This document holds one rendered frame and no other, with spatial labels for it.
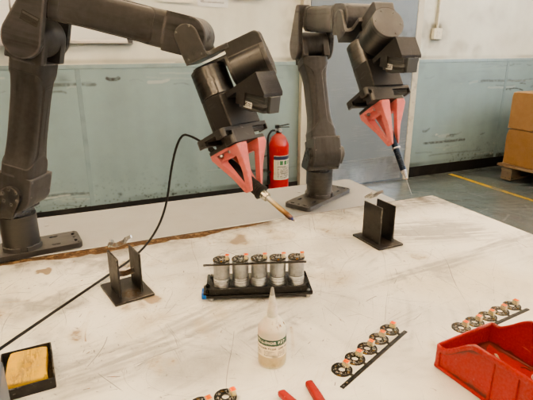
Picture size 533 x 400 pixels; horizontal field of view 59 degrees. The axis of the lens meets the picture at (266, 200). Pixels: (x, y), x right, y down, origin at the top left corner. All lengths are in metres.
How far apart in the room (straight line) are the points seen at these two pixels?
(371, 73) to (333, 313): 0.42
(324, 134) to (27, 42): 0.63
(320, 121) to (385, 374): 0.67
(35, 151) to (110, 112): 2.39
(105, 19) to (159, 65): 2.50
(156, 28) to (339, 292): 0.48
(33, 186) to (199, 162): 2.60
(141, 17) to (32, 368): 0.50
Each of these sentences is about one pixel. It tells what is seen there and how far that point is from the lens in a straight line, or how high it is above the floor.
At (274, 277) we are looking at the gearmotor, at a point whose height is 0.78.
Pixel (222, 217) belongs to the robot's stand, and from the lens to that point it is 1.06.
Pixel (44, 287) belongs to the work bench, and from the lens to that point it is 0.84.
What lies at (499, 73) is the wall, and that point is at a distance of 4.92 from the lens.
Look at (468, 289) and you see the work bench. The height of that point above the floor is 0.75.
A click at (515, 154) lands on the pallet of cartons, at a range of 4.55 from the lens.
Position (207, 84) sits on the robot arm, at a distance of 0.75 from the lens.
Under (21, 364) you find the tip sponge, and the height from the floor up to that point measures 0.76.
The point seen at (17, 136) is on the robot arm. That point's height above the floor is 0.97.
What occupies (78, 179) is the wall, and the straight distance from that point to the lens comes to 3.34.
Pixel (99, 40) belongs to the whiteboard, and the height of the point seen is 1.14.
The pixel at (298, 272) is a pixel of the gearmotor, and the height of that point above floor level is 0.79.
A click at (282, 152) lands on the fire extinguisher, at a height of 0.37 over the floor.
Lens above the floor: 1.11
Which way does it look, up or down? 18 degrees down
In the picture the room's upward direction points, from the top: straight up
